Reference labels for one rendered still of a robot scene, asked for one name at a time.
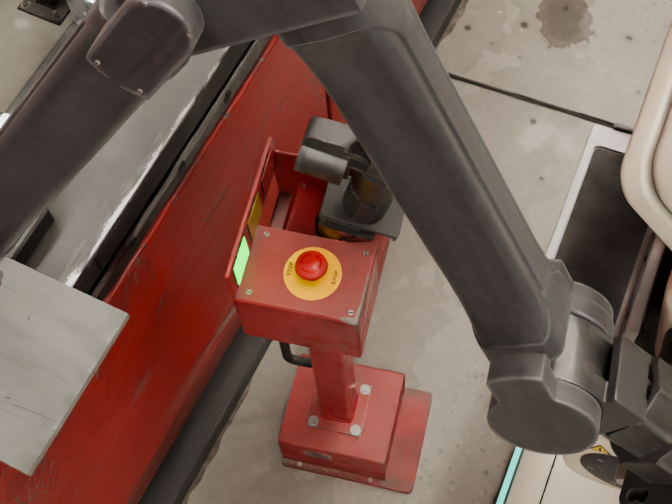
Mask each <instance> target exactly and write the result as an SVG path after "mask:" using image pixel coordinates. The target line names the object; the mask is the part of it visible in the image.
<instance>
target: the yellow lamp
mask: <svg viewBox="0 0 672 504"><path fill-rule="evenodd" d="M261 213H262V206H261V202H260V197H259V193H257V196H256V199H255V202H254V205H253V209H252V212H251V215H250V218H249V221H248V227H249V230H250V234H251V238H252V241H253V239H254V236H255V233H256V230H257V226H258V223H259V220H260V217H261Z"/></svg>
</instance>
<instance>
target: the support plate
mask: <svg viewBox="0 0 672 504"><path fill-rule="evenodd" d="M0 270H1V271H2V272H3V279H2V284H1V287H0V461H1V462H3V463H5V464H7V465H9V466H10V467H12V468H14V469H16V470H18V471H20V472H22V473H24V474H26V475H28V476H31V475H32V473H33V472H34V470H35V469H36V467H37V465H38V464H39V462H40V461H41V459H42V457H43V456H44V454H45V453H46V451H47V449H48V448H49V446H50V445H51V443H52V441H53V440H54V438H55V437H56V435H57V433H58V432H59V430H60V429H61V427H62V425H63V424H64V422H65V421H66V419H67V417H68V416H69V414H70V413H71V411H72V409H73V408H74V406H75V404H76V403H77V401H78V400H79V398H80V396H81V395H82V393H83V392H84V390H85V388H86V387H87V385H88V384H89V382H90V380H91V379H92V377H93V376H94V374H95V372H96V371H97V369H98V368H99V366H100V364H101V363H102V361H103V360H104V358H105V356H106V355H107V353H108V352H109V350H110V348H111V347H112V345H113V344H114V342H115V340H116V339H117V337H118V336H119V334H120V332H121V331H122V329H123V328H124V326H125V324H126V323H127V321H128V320H129V318H130V316H129V314H128V313H126V312H124V311H122V310H120V309H118V308H115V307H113V306H111V305H109V304H107V303H105V302H103V301H100V300H98V299H96V298H94V297H92V296H90V295H88V294H85V293H83V292H81V291H79V290H77V289H75V288H73V287H70V286H68V285H66V284H64V283H62V282H60V281H57V280H55V279H53V278H51V277H49V276H47V275H45V274H42V273H40V272H38V271H36V270H34V269H32V268H30V267H27V266H25V265H23V264H21V263H19V262H17V261H15V260H12V259H10V258H8V257H5V258H4V259H3V261H2V262H1V263H0Z"/></svg>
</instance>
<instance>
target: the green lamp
mask: <svg viewBox="0 0 672 504"><path fill-rule="evenodd" d="M248 256H249V250H248V247H247V243H246V239H245V237H243V241H242V244H241V247H240V250H239V254H238V257H237V260H236V263H235V266H234V272H235V275H236V278H237V281H238V284H239V285H240V282H241V279H242V275H243V272H244V269H245V266H246V262H247V259H248Z"/></svg>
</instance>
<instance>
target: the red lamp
mask: <svg viewBox="0 0 672 504"><path fill-rule="evenodd" d="M274 171H275V165H274V160H273V155H272V150H271V151H270V154H269V157H268V160H267V164H266V167H265V170H264V173H263V176H262V180H261V181H262V186H263V190H264V195H265V198H266V197H267V194H268V190H269V187H270V184H271V181H272V177H273V174H274Z"/></svg>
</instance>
